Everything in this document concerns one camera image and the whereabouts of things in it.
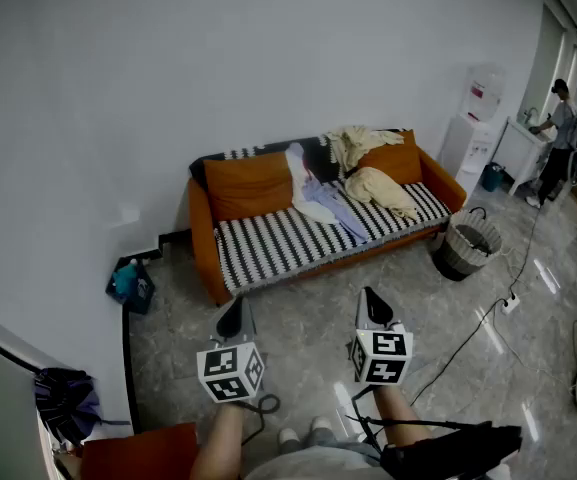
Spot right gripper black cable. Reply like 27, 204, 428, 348
350, 385, 387, 457

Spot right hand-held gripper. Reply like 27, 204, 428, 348
350, 286, 414, 387

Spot clear water bottle red label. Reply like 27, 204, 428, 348
460, 62, 507, 122

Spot teal bottle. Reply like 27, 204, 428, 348
112, 258, 140, 294

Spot woven grey white laundry basket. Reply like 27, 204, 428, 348
431, 206, 503, 283

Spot long black floor cable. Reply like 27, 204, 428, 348
508, 201, 545, 300

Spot black white patterned sofa cover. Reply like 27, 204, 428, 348
189, 130, 453, 297

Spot teal waste bin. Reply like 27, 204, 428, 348
481, 161, 505, 193

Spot white water dispenser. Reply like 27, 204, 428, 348
440, 113, 497, 199

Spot dark orange upholstered seat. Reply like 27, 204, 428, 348
80, 421, 200, 480

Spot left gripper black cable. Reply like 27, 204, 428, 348
237, 393, 282, 444

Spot folded dark umbrella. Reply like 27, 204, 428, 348
33, 367, 132, 447

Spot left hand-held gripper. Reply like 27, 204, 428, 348
196, 296, 266, 404

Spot person's right forearm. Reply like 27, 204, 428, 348
370, 385, 432, 449

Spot white sink cabinet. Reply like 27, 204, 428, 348
492, 116, 554, 197

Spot orange sofa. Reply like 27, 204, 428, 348
187, 128, 468, 307

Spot cream garment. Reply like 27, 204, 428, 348
343, 166, 422, 222
324, 125, 405, 173

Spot person's grey trousers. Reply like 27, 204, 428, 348
282, 425, 382, 464

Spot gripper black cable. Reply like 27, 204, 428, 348
237, 393, 282, 444
350, 385, 387, 457

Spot person's light grey shirt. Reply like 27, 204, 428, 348
245, 446, 387, 480

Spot person's left forearm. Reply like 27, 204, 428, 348
190, 401, 244, 480

